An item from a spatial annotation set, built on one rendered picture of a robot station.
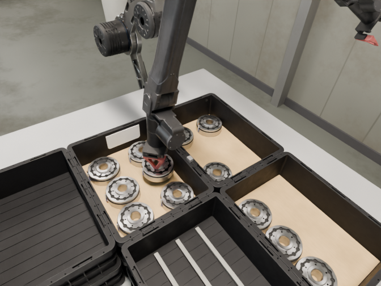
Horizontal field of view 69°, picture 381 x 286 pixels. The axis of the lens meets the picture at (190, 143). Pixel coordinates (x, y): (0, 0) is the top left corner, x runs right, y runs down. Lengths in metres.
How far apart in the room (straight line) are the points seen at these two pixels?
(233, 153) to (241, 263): 0.41
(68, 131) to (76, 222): 0.59
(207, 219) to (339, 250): 0.38
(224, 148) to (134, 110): 0.57
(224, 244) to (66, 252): 0.43
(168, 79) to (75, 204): 0.49
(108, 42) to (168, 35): 1.05
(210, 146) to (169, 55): 0.51
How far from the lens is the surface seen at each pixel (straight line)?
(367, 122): 2.57
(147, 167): 0.90
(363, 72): 2.46
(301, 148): 1.36
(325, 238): 0.93
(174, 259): 0.80
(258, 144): 1.03
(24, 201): 1.00
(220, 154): 1.03
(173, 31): 0.61
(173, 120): 0.71
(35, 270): 0.86
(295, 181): 0.99
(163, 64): 0.65
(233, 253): 0.82
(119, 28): 1.68
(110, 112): 1.45
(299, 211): 0.95
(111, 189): 0.89
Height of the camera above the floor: 1.56
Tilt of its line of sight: 44 degrees down
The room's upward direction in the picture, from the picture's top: 4 degrees clockwise
